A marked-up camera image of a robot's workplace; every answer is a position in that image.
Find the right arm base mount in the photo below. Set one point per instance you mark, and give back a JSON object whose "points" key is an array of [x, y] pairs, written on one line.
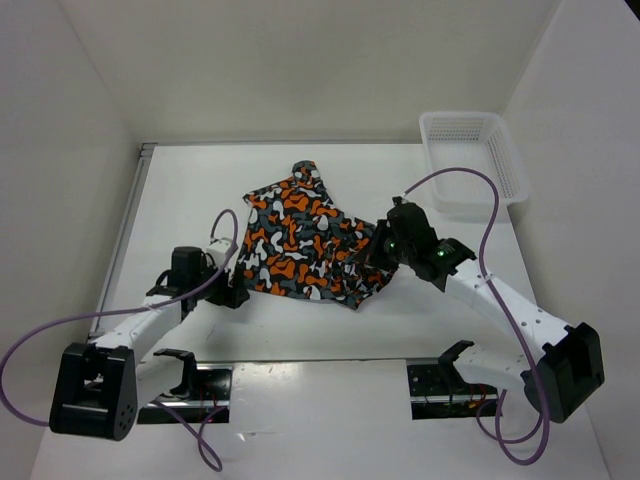
{"points": [[432, 398]]}

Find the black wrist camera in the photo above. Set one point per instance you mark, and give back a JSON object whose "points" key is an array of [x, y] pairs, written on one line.
{"points": [[186, 265], [409, 224]]}

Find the white plastic mesh basket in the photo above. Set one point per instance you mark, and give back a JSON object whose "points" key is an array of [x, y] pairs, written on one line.
{"points": [[476, 140]]}

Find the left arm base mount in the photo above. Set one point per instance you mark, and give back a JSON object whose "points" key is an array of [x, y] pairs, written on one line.
{"points": [[210, 394]]}

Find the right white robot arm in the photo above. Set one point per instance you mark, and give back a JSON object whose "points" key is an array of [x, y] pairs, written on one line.
{"points": [[563, 366]]}

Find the orange black camouflage shorts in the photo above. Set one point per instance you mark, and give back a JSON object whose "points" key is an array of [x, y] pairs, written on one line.
{"points": [[299, 244]]}

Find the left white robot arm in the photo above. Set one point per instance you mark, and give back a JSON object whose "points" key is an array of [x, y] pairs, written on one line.
{"points": [[102, 384]]}

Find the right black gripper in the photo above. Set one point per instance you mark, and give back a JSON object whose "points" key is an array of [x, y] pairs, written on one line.
{"points": [[376, 255]]}

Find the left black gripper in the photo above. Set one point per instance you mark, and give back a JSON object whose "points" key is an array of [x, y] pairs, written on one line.
{"points": [[234, 296]]}

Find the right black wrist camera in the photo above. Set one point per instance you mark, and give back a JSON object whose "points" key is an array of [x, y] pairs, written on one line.
{"points": [[409, 224]]}

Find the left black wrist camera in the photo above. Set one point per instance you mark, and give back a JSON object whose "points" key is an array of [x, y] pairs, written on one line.
{"points": [[186, 265]]}

